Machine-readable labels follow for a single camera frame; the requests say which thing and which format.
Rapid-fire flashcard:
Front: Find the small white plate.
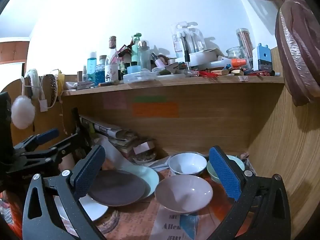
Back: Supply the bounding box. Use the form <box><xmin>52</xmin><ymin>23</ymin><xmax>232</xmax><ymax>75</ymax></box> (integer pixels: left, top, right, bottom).
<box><xmin>168</xmin><ymin>153</ymin><xmax>208</xmax><ymax>176</ymax></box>

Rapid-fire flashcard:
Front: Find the blue liquid bottle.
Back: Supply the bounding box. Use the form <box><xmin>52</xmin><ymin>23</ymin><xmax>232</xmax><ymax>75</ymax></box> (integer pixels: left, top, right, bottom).
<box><xmin>87</xmin><ymin>52</ymin><xmax>97</xmax><ymax>82</ymax></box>

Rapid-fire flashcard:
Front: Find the wooden shelf board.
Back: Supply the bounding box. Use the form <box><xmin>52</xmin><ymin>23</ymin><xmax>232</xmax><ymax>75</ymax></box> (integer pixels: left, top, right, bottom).
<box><xmin>61</xmin><ymin>76</ymin><xmax>285</xmax><ymax>97</ymax></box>

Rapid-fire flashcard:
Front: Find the clear floral label bottle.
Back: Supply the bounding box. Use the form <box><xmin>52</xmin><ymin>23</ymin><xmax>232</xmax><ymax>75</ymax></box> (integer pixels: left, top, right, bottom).
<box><xmin>105</xmin><ymin>36</ymin><xmax>120</xmax><ymax>82</ymax></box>

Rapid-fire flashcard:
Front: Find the clear plastic box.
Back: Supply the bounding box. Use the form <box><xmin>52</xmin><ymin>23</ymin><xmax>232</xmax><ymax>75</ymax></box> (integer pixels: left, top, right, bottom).
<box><xmin>123</xmin><ymin>72</ymin><xmax>158</xmax><ymax>83</ymax></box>

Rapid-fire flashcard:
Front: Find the yellow hair accessory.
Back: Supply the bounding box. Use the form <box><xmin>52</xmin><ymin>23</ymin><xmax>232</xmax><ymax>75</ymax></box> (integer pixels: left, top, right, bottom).
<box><xmin>57</xmin><ymin>70</ymin><xmax>65</xmax><ymax>90</ymax></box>

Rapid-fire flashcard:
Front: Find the stack of newspapers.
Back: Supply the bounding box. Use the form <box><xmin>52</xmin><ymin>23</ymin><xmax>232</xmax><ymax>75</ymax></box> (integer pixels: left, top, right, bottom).
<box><xmin>79</xmin><ymin>115</ymin><xmax>140</xmax><ymax>155</ymax></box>

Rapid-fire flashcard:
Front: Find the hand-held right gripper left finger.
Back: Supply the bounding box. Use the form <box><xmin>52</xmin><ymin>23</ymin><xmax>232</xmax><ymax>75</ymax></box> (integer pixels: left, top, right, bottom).
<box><xmin>22</xmin><ymin>144</ymin><xmax>107</xmax><ymax>240</ymax></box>

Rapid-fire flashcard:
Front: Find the white bottle orange cap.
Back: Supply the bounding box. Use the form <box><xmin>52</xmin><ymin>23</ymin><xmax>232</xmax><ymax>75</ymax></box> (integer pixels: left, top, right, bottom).
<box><xmin>207</xmin><ymin>58</ymin><xmax>247</xmax><ymax>69</ymax></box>

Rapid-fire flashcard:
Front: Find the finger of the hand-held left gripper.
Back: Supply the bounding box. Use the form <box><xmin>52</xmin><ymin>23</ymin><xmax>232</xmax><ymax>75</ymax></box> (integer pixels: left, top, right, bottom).
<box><xmin>7</xmin><ymin>129</ymin><xmax>88</xmax><ymax>178</ymax></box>
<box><xmin>14</xmin><ymin>129</ymin><xmax>60</xmax><ymax>155</ymax></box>

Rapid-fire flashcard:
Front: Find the white fluffy pompom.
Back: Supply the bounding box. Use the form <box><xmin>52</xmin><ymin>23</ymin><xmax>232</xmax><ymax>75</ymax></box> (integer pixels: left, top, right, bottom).
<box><xmin>11</xmin><ymin>96</ymin><xmax>35</xmax><ymax>130</ymax></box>

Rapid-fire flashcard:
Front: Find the brown wooden cabinet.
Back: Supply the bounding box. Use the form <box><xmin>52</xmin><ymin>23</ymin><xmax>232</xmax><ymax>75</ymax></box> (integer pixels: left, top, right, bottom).
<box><xmin>0</xmin><ymin>37</ymin><xmax>30</xmax><ymax>64</ymax></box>

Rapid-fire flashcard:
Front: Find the dotted headband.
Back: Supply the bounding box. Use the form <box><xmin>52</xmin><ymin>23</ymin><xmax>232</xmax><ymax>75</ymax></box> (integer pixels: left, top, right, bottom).
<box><xmin>41</xmin><ymin>74</ymin><xmax>58</xmax><ymax>107</ymax></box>

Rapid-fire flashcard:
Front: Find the light green bowl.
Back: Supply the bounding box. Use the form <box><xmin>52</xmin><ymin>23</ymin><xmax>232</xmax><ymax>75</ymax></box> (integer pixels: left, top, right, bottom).
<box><xmin>206</xmin><ymin>155</ymin><xmax>245</xmax><ymax>178</ymax></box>
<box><xmin>209</xmin><ymin>172</ymin><xmax>223</xmax><ymax>183</ymax></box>

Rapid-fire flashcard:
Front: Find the black cosmetic pen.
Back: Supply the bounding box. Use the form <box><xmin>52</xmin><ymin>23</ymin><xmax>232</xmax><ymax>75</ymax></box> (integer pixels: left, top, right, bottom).
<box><xmin>184</xmin><ymin>36</ymin><xmax>191</xmax><ymax>71</ymax></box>

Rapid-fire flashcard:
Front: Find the blue white pencil sharpener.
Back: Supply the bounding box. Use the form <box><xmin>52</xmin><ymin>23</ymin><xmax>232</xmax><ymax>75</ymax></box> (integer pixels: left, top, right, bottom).
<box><xmin>252</xmin><ymin>44</ymin><xmax>274</xmax><ymax>70</ymax></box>

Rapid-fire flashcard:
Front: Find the orange sticky note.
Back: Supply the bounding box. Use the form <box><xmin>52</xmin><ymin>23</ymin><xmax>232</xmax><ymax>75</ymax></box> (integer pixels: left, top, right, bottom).
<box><xmin>132</xmin><ymin>102</ymin><xmax>179</xmax><ymax>117</ymax></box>

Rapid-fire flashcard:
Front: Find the brown plate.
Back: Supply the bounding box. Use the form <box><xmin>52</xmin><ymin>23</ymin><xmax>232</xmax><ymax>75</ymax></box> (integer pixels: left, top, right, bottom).
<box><xmin>88</xmin><ymin>169</ymin><xmax>147</xmax><ymax>207</ymax></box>

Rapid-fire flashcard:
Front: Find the pink sticky note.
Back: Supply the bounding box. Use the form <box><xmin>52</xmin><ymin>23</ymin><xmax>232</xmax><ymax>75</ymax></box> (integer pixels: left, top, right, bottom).
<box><xmin>104</xmin><ymin>97</ymin><xmax>127</xmax><ymax>109</ymax></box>

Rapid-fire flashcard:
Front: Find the pink brown curtain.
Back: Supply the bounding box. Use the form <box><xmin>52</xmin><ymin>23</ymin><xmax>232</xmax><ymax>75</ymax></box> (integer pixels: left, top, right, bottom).
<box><xmin>221</xmin><ymin>0</ymin><xmax>320</xmax><ymax>107</ymax></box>

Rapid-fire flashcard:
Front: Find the frosted bottle silver cap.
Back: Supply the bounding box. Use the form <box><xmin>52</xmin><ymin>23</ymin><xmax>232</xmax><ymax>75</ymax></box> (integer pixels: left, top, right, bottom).
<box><xmin>137</xmin><ymin>40</ymin><xmax>151</xmax><ymax>71</ymax></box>

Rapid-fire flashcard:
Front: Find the tall jar of sticks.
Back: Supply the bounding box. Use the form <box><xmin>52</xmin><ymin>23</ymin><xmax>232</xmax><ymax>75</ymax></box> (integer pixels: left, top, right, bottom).
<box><xmin>236</xmin><ymin>28</ymin><xmax>253</xmax><ymax>68</ymax></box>

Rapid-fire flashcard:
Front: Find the newspaper print tablecloth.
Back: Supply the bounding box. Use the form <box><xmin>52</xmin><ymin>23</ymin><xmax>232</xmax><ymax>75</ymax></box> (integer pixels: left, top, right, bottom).
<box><xmin>95</xmin><ymin>152</ymin><xmax>250</xmax><ymax>240</ymax></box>

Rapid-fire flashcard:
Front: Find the grey paper sheet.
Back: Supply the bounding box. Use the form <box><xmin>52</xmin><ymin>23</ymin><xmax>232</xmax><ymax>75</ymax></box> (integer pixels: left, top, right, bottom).
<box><xmin>94</xmin><ymin>133</ymin><xmax>173</xmax><ymax>172</ymax></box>

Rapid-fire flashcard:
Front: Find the white card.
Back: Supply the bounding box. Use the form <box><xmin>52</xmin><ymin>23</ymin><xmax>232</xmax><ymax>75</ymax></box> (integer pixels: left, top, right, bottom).
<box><xmin>133</xmin><ymin>141</ymin><xmax>155</xmax><ymax>155</ymax></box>

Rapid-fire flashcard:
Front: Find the pink nail polish bottle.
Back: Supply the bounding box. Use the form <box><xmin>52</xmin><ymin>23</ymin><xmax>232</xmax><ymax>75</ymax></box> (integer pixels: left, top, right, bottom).
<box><xmin>151</xmin><ymin>52</ymin><xmax>163</xmax><ymax>67</ymax></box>

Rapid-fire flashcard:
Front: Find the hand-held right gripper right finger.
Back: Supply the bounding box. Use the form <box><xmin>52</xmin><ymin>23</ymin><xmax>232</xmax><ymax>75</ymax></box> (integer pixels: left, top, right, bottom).
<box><xmin>209</xmin><ymin>146</ymin><xmax>292</xmax><ymax>240</ymax></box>

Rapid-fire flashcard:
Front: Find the clear acrylic brush organizer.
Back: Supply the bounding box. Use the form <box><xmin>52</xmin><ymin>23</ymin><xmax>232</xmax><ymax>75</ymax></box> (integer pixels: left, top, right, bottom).
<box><xmin>171</xmin><ymin>21</ymin><xmax>207</xmax><ymax>58</ymax></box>

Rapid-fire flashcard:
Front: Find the orange patterned clothing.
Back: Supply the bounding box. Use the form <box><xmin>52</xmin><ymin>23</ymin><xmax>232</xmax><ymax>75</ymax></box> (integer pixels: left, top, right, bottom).
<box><xmin>0</xmin><ymin>190</ymin><xmax>23</xmax><ymax>230</ymax></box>

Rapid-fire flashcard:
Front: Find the white fluffy headband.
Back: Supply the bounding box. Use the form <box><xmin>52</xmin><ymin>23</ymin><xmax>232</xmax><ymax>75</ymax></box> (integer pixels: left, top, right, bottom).
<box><xmin>25</xmin><ymin>69</ymin><xmax>40</xmax><ymax>98</ymax></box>

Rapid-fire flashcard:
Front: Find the white cardboard box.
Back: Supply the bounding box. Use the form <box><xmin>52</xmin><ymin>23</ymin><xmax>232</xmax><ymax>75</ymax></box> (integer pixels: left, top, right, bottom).
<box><xmin>189</xmin><ymin>49</ymin><xmax>225</xmax><ymax>68</ymax></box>

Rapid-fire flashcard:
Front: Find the green sticky note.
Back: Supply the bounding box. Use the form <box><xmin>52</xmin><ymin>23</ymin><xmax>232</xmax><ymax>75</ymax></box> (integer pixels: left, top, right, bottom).
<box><xmin>133</xmin><ymin>96</ymin><xmax>166</xmax><ymax>103</ymax></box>

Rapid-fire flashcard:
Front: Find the light green plate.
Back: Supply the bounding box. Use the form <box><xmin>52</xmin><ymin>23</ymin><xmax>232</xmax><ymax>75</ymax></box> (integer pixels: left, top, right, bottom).
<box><xmin>117</xmin><ymin>164</ymin><xmax>160</xmax><ymax>200</ymax></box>

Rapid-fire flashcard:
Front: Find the glass jar of blue beads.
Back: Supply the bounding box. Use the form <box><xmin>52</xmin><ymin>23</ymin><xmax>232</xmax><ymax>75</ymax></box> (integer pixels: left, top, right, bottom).
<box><xmin>95</xmin><ymin>56</ymin><xmax>107</xmax><ymax>84</ymax></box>

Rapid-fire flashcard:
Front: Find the large white bowl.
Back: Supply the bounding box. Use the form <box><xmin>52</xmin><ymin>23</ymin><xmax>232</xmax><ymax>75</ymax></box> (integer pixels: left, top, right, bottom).
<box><xmin>154</xmin><ymin>174</ymin><xmax>213</xmax><ymax>215</ymax></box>

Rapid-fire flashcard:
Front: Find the empty glass jar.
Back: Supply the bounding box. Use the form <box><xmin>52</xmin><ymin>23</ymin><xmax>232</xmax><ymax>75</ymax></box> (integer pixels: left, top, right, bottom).
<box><xmin>226</xmin><ymin>46</ymin><xmax>247</xmax><ymax>60</ymax></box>

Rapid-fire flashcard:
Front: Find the small bowl of coins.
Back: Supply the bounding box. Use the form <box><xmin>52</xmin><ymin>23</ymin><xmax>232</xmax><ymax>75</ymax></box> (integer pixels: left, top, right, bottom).
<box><xmin>132</xmin><ymin>152</ymin><xmax>157</xmax><ymax>165</ymax></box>

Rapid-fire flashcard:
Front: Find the white stapler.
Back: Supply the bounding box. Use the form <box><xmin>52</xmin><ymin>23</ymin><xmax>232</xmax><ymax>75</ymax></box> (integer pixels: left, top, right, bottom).
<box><xmin>65</xmin><ymin>81</ymin><xmax>93</xmax><ymax>90</ymax></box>

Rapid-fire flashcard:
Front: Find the green pump bottle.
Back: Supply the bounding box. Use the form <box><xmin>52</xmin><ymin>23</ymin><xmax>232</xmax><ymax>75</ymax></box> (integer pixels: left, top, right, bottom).
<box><xmin>131</xmin><ymin>33</ymin><xmax>142</xmax><ymax>67</ymax></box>

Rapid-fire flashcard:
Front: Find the dark wine bottle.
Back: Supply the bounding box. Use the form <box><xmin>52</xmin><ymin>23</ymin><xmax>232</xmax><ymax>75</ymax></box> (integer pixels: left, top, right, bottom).
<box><xmin>71</xmin><ymin>107</ymin><xmax>94</xmax><ymax>153</ymax></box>

